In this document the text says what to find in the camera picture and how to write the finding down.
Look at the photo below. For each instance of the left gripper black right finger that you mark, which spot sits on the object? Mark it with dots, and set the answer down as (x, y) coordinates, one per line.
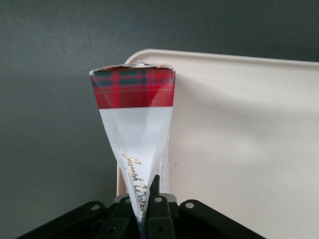
(164, 219)

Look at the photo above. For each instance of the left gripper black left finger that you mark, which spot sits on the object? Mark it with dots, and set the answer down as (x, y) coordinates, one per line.
(109, 221)

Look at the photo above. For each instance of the red tartan cookie box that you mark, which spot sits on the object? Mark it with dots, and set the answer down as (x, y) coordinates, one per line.
(135, 124)

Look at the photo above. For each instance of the cream white plastic tray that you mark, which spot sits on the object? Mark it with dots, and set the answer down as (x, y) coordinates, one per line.
(236, 124)

